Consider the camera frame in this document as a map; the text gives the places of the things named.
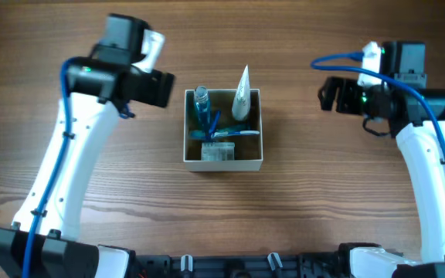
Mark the teal mouthwash bottle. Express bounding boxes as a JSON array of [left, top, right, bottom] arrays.
[[193, 86, 212, 132]]

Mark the blue disposable razor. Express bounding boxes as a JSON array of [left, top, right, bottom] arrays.
[[204, 110, 221, 142]]

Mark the blue white toothbrush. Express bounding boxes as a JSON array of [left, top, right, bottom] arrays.
[[189, 131, 260, 141]]

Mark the green soap box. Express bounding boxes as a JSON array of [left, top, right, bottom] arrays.
[[201, 142, 235, 161]]

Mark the white lotion tube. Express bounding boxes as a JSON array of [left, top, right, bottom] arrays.
[[232, 66, 251, 121]]

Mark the Colgate toothpaste tube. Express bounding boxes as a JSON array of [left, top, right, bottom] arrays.
[[217, 123, 250, 133]]

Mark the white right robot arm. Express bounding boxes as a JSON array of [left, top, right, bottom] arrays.
[[311, 41, 445, 277]]

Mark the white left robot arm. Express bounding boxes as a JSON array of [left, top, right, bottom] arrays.
[[0, 14, 175, 277]]

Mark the white cardboard box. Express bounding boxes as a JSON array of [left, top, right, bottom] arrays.
[[182, 89, 263, 172]]

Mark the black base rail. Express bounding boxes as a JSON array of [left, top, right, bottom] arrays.
[[90, 242, 405, 278]]

